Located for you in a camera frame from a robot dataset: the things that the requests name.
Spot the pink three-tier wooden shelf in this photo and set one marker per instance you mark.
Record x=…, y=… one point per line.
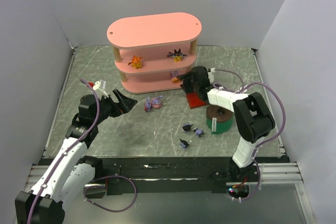
x=152, y=37

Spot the lying purple bunny pink base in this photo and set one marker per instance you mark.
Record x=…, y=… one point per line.
x=157, y=102

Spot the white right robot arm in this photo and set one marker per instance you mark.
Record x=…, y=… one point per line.
x=253, y=118

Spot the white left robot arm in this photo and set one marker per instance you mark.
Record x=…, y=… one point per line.
x=48, y=200

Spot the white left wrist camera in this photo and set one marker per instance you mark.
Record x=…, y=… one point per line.
x=99, y=88

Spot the aluminium rail frame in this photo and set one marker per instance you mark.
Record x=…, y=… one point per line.
x=271, y=173

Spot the red flat box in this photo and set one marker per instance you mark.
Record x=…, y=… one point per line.
x=194, y=101

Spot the orange pikachu figure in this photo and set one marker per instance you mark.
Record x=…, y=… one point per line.
x=136, y=62

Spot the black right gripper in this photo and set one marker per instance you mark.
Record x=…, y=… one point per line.
x=189, y=81

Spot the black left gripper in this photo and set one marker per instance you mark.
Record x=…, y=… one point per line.
x=115, y=104

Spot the purple black figure lower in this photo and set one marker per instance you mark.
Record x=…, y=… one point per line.
x=184, y=144

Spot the purple black figure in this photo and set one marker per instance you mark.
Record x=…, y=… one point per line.
x=198, y=132
x=187, y=127
x=184, y=144

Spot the small purple bunny figure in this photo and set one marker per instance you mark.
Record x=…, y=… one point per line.
x=148, y=105

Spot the purple black figure upper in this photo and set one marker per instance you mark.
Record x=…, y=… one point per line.
x=187, y=127

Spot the purple black figure right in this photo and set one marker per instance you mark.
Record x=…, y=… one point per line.
x=198, y=132

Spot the black winged pikachu figure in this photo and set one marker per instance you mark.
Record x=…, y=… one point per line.
x=177, y=55

